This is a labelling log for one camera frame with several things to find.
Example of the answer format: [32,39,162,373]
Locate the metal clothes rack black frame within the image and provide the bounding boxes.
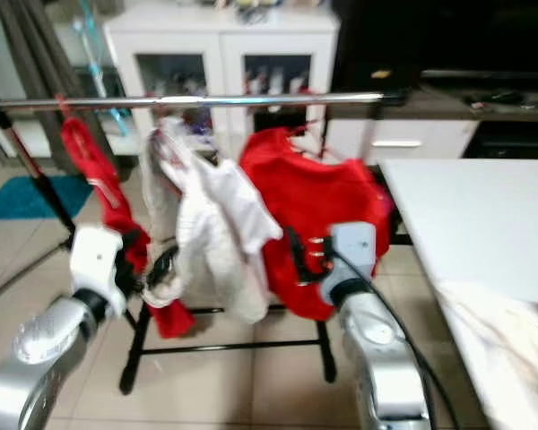
[0,88,410,395]

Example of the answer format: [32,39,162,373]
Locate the dark grey curtain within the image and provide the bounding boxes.
[0,0,83,176]

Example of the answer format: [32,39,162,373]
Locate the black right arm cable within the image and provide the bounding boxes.
[330,254,464,430]

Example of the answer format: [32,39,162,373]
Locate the turquoise plastic hanger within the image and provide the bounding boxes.
[72,0,128,137]

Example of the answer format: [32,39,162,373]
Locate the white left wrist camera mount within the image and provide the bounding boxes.
[70,224,128,302]

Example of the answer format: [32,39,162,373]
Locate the large white table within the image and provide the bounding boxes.
[381,159,538,430]

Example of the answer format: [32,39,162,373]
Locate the red plastic hanger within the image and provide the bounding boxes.
[291,88,334,162]
[55,94,74,124]

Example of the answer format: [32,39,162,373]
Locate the beige white garment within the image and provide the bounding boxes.
[139,116,284,324]

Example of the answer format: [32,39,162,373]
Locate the narrow red garment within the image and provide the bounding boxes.
[60,116,195,340]

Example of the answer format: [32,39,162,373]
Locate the cream cloth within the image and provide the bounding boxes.
[435,280,538,430]

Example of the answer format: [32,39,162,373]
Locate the white low drawer unit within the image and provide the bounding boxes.
[323,116,482,163]

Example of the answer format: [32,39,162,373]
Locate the blue floor mat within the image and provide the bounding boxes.
[0,175,91,221]

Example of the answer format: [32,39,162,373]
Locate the red sweater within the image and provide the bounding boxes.
[239,127,395,322]

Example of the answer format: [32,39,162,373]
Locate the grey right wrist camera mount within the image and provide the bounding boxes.
[318,221,378,302]

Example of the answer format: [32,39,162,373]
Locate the white glass door cabinet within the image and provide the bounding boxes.
[103,7,340,149]

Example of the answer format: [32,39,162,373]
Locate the black television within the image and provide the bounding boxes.
[332,0,538,92]

